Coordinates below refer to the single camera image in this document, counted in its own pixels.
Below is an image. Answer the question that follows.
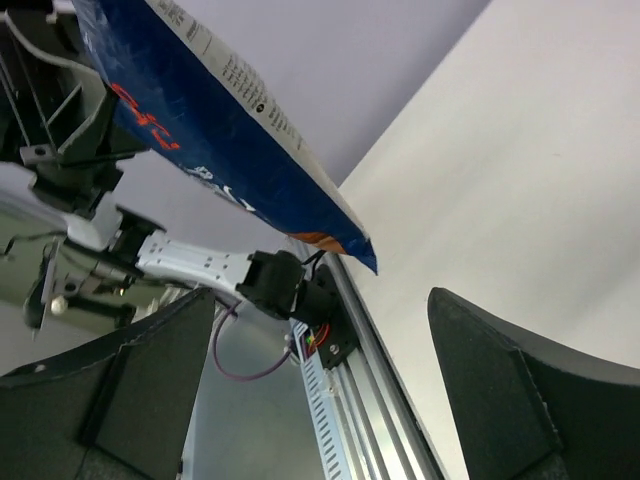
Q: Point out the blue upside-down Burts chilli bag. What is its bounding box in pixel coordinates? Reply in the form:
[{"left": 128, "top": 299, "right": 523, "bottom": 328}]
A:
[{"left": 74, "top": 1, "right": 378, "bottom": 270}]

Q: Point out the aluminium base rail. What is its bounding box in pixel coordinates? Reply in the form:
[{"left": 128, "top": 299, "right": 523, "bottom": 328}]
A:
[{"left": 300, "top": 254, "right": 445, "bottom": 479}]

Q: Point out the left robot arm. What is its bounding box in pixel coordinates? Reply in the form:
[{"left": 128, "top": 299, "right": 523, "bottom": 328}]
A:
[{"left": 1, "top": 1, "right": 375, "bottom": 331}]

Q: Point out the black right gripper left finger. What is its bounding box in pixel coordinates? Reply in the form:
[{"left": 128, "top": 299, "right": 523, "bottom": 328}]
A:
[{"left": 1, "top": 288, "right": 216, "bottom": 479}]

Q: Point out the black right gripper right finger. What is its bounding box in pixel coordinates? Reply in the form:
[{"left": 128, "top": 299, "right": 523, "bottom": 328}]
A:
[{"left": 427, "top": 288, "right": 639, "bottom": 479}]

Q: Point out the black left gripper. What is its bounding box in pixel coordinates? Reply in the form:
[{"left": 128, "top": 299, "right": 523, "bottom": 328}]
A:
[{"left": 1, "top": 1, "right": 147, "bottom": 219}]

